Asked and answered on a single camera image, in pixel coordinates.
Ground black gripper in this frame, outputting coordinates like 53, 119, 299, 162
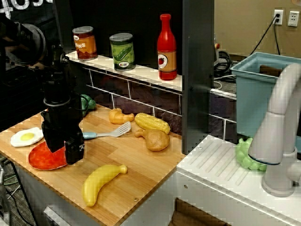
41, 102, 86, 165

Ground yellow toy banana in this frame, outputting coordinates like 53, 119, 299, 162
82, 164, 128, 207

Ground red round plate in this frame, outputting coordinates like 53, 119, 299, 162
28, 141, 68, 170

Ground toy fried egg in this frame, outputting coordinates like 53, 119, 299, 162
10, 127, 45, 148

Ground green toy broccoli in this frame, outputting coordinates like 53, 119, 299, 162
79, 94, 96, 116

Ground orange toy croissant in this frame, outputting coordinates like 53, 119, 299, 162
109, 108, 135, 125

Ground yellow toy corn cob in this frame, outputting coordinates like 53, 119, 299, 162
134, 113, 171, 135

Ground brown toy chicken drumstick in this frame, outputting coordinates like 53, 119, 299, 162
134, 129, 171, 152

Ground dark tile backsplash panel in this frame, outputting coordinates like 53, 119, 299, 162
82, 67, 237, 142

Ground toy beans can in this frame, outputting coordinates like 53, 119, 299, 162
72, 25, 98, 61

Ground white kitchen shelf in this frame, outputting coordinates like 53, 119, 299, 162
65, 51, 183, 92

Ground toy green peas can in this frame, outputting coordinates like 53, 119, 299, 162
109, 32, 136, 71

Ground black kitchen side panel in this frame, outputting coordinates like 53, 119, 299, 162
55, 0, 74, 54

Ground red toy ketchup bottle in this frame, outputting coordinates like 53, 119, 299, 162
157, 13, 178, 81

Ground white toy sink counter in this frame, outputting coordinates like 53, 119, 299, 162
176, 135, 301, 226

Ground dark grey kitchen pillar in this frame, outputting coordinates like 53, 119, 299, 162
181, 0, 215, 155

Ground light green toy grapes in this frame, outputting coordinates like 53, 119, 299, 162
236, 137, 268, 171

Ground white box red button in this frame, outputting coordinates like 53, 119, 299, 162
213, 35, 223, 69

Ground blue plastic bin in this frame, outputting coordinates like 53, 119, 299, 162
230, 51, 301, 144

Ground grey toy faucet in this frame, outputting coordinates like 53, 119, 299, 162
248, 63, 301, 198

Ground white spatula blue handle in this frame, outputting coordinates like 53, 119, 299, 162
82, 121, 132, 140

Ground black cable bundle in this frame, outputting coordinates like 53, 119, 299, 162
214, 50, 238, 78

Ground black power cable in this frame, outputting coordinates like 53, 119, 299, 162
249, 14, 282, 57

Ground white wall power outlet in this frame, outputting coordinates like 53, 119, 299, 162
273, 8, 284, 25

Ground white wall data plate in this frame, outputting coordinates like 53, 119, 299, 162
288, 10, 299, 27

